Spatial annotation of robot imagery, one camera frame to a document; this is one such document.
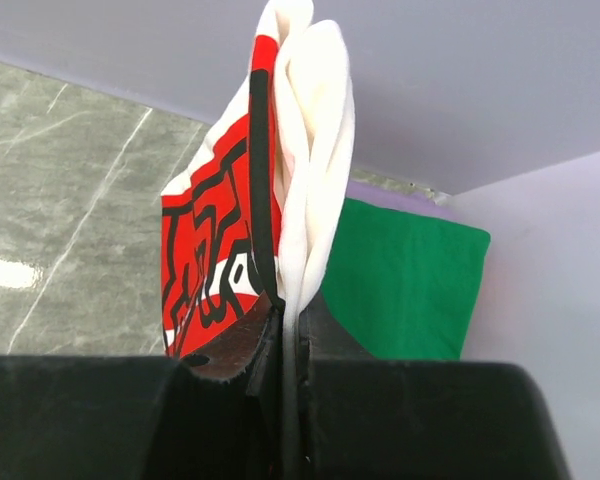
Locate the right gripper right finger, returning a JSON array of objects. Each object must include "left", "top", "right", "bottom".
[{"left": 297, "top": 294, "right": 372, "bottom": 479}]

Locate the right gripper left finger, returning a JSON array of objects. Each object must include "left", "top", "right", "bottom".
[{"left": 184, "top": 294, "right": 281, "bottom": 479}]

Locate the white t shirt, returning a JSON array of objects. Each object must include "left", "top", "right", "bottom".
[{"left": 157, "top": 1, "right": 355, "bottom": 479}]

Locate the green folded t shirt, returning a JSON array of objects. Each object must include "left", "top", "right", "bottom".
[{"left": 321, "top": 199, "right": 491, "bottom": 360}]

